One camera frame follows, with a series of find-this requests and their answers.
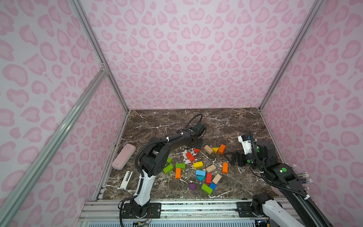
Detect orange block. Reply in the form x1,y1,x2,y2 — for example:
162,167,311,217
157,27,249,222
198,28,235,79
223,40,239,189
175,168,181,180
222,163,228,174
218,144,226,155

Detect tan block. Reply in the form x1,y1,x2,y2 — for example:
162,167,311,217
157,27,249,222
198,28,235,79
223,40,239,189
204,145,214,155
206,165,216,173
212,174,222,184

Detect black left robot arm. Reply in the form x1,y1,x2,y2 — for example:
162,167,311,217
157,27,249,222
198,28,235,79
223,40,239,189
118,113,206,221

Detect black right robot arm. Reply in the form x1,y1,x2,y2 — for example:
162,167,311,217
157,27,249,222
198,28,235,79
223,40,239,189
224,132,332,227

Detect blue small block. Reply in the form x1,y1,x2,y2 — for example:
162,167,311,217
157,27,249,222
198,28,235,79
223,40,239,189
209,183,216,191

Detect light blue block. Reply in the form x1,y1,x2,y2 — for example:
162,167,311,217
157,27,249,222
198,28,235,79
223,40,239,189
196,169,206,176

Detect yellow rectangular block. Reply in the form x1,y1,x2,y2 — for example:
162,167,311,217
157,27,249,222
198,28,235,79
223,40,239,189
193,161,204,169

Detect teal triangle block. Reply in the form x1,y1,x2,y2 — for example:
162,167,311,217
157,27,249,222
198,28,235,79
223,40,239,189
196,176,205,182

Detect green block bottom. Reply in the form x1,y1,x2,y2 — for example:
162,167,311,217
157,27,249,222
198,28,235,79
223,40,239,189
201,184,213,195

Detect green block centre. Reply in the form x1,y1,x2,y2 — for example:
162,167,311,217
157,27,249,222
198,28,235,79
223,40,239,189
175,163,186,170

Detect bundle of coloured pencils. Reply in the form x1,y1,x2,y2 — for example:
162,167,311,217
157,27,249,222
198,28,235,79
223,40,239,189
291,164,313,184

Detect green block lower left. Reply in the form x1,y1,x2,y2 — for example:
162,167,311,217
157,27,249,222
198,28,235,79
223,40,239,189
163,164,174,174

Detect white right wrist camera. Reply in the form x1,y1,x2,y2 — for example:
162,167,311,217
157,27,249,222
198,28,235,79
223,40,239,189
237,134,252,155

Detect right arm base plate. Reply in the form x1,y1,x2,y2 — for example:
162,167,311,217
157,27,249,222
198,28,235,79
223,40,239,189
236,201,267,218

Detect aluminium front rail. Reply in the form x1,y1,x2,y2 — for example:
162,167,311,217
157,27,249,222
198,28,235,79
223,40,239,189
76,198,327,227

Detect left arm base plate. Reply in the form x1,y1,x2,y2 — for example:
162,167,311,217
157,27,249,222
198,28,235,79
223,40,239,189
121,203,162,219

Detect right corner frame post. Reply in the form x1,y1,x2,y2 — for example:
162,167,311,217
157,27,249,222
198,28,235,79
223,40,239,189
259,0,326,112

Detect corner frame post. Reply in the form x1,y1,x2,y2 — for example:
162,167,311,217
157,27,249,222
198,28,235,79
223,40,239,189
259,0,326,112
69,0,129,113

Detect aluminium diagonal frame bar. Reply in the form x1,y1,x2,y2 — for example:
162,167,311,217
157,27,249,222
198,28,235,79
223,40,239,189
1,69,108,227

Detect left corner frame post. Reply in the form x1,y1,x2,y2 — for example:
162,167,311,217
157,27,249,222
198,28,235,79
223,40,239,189
69,0,129,113

